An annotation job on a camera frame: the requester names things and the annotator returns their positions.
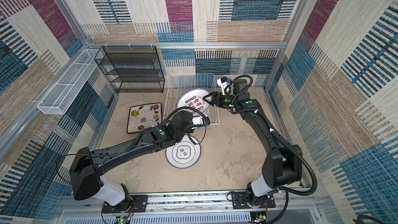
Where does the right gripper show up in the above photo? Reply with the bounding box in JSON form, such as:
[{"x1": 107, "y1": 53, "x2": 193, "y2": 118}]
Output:
[{"x1": 203, "y1": 91, "x2": 238, "y2": 108}]

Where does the white round plate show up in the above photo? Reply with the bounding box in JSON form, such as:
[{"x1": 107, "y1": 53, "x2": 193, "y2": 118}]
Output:
[
  {"x1": 166, "y1": 135, "x2": 201, "y2": 169},
  {"x1": 176, "y1": 89, "x2": 210, "y2": 117}
]

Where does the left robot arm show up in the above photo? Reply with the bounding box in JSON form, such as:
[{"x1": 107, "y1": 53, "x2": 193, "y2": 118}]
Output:
[{"x1": 69, "y1": 107, "x2": 210, "y2": 211}]

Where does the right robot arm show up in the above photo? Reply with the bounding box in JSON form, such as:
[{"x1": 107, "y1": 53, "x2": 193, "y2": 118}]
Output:
[{"x1": 204, "y1": 75, "x2": 307, "y2": 208}]

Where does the black mesh shelf rack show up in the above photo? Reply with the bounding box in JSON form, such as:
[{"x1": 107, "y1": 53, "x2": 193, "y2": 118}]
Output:
[{"x1": 94, "y1": 46, "x2": 165, "y2": 93}]

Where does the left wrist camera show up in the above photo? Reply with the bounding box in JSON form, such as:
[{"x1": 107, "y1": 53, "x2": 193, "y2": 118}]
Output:
[{"x1": 192, "y1": 116, "x2": 209, "y2": 126}]

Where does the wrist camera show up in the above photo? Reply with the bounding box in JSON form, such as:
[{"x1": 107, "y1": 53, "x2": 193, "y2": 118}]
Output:
[
  {"x1": 217, "y1": 76, "x2": 232, "y2": 95},
  {"x1": 192, "y1": 116, "x2": 209, "y2": 126}
]

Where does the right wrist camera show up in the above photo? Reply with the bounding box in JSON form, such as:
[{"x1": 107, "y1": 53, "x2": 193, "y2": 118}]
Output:
[{"x1": 217, "y1": 76, "x2": 232, "y2": 95}]

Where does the white wire dish rack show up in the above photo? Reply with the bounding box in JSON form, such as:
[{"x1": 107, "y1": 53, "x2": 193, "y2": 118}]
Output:
[{"x1": 164, "y1": 74, "x2": 220, "y2": 127}]

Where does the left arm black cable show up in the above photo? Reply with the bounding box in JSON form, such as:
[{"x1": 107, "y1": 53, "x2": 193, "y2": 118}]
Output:
[{"x1": 161, "y1": 106, "x2": 209, "y2": 146}]

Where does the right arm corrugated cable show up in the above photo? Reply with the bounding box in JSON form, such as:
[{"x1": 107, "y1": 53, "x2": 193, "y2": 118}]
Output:
[{"x1": 228, "y1": 74, "x2": 318, "y2": 224}]

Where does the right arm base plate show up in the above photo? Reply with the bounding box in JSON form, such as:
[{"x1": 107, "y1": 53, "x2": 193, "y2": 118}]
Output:
[{"x1": 227, "y1": 191, "x2": 276, "y2": 209}]

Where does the aluminium mounting rail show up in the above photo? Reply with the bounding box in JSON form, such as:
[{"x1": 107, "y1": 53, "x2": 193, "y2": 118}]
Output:
[{"x1": 52, "y1": 190, "x2": 328, "y2": 224}]

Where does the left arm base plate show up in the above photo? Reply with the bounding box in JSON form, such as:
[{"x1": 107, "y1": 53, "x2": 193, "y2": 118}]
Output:
[{"x1": 102, "y1": 195, "x2": 148, "y2": 214}]

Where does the white mesh wall basket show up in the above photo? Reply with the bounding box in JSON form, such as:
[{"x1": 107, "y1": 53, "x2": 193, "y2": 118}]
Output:
[{"x1": 37, "y1": 49, "x2": 98, "y2": 115}]

